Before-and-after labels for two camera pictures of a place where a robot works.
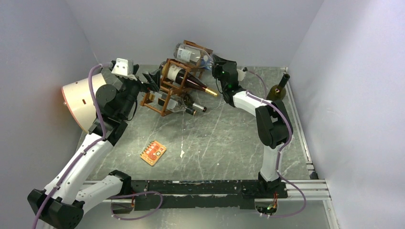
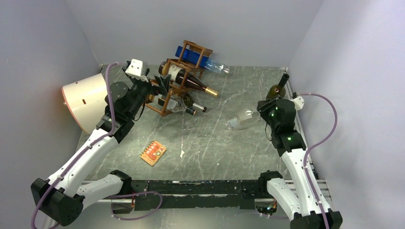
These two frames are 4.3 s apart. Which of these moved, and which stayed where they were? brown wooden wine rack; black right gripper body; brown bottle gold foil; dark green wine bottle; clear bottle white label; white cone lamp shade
Moved: black right gripper body; clear bottle white label
Stayed: dark green wine bottle; brown wooden wine rack; white cone lamp shade; brown bottle gold foil
